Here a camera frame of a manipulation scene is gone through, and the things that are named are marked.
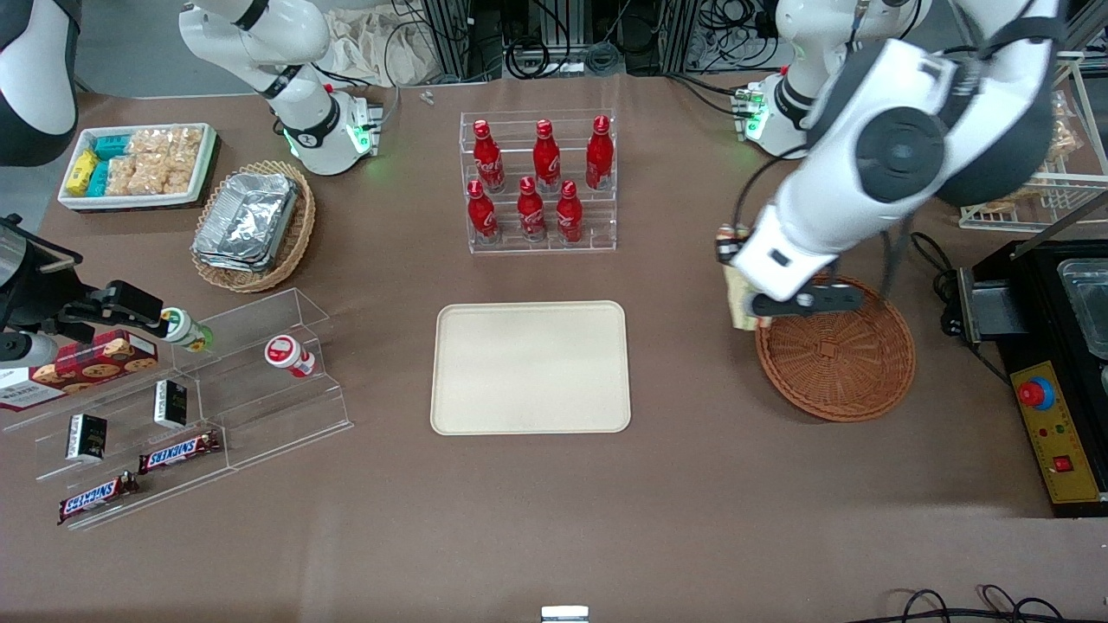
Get black power cable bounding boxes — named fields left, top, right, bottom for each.
left=909, top=232, right=1014, bottom=386

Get black sealing machine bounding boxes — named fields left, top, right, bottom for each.
left=974, top=238, right=1108, bottom=520

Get white plastic bin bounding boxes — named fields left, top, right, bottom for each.
left=58, top=123, right=217, bottom=213

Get aluminium foil container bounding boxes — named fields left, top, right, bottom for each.
left=192, top=171, right=300, bottom=274

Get clear glass container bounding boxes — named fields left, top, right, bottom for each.
left=1058, top=258, right=1108, bottom=360

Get triangle sandwich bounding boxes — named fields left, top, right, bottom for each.
left=724, top=258, right=764, bottom=332

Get beige plastic tray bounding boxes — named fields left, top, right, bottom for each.
left=431, top=300, right=632, bottom=436

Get grey metal lever bar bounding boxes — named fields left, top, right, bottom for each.
left=1008, top=189, right=1108, bottom=260

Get small red cap bottle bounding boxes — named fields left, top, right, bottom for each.
left=264, top=335, right=318, bottom=379

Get yellow control panel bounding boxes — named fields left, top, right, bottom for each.
left=1009, top=361, right=1106, bottom=505

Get red cookie box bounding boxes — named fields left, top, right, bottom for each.
left=0, top=331, right=161, bottom=413

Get small green cap bottle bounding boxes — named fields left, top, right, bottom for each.
left=160, top=307, right=215, bottom=354

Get white cloth bag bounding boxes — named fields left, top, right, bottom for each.
left=327, top=7, right=434, bottom=87

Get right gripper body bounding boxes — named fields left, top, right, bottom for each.
left=0, top=216, right=83, bottom=299

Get red emergency stop button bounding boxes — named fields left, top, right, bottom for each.
left=1016, top=377, right=1058, bottom=413

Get clear acrylic bottle rack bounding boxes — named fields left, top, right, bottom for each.
left=459, top=108, right=618, bottom=254

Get Snickers chocolate bar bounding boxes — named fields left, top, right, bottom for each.
left=58, top=472, right=140, bottom=526
left=138, top=430, right=222, bottom=475

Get round brown wicker basket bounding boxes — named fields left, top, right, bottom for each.
left=755, top=273, right=917, bottom=423

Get yellow snack pack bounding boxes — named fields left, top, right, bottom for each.
left=67, top=149, right=99, bottom=196

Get red cola bottle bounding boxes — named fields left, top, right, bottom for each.
left=585, top=115, right=615, bottom=191
left=473, top=119, right=506, bottom=193
left=517, top=177, right=547, bottom=241
left=532, top=119, right=562, bottom=193
left=556, top=180, right=584, bottom=243
left=467, top=180, right=500, bottom=243

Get small black box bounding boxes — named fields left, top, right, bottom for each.
left=66, top=414, right=108, bottom=462
left=154, top=379, right=189, bottom=430

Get black floor cables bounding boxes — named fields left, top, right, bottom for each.
left=866, top=584, right=1067, bottom=623

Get oval wicker basket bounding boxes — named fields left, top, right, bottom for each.
left=190, top=160, right=317, bottom=293

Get clear acrylic stepped shelf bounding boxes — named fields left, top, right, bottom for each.
left=0, top=288, right=354, bottom=530

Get rice cracker snack pack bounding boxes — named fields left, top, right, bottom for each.
left=169, top=126, right=205, bottom=196
left=106, top=156, right=170, bottom=197
left=1047, top=91, right=1085, bottom=162
left=128, top=128, right=172, bottom=161

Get aluminium frame profile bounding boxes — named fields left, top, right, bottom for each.
left=430, top=0, right=473, bottom=83

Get white wire rack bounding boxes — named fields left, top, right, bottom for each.
left=959, top=54, right=1108, bottom=233

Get black box with metal plate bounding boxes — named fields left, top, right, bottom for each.
left=955, top=264, right=1033, bottom=344

